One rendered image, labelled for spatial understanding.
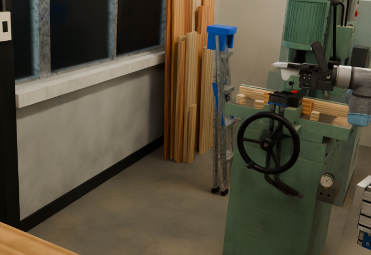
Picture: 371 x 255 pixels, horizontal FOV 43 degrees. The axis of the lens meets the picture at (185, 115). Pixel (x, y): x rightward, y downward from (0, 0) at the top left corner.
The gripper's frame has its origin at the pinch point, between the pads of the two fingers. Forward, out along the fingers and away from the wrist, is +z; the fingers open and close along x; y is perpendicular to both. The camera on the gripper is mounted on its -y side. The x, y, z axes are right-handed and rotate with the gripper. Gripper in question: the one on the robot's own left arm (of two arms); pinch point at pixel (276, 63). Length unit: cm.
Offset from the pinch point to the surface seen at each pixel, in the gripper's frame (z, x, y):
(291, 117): -7, 46, 25
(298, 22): -5, 60, -17
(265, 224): -2, 65, 84
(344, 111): -31, 66, 22
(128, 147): 111, 171, 84
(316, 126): -19, 54, 29
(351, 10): -29, 89, -26
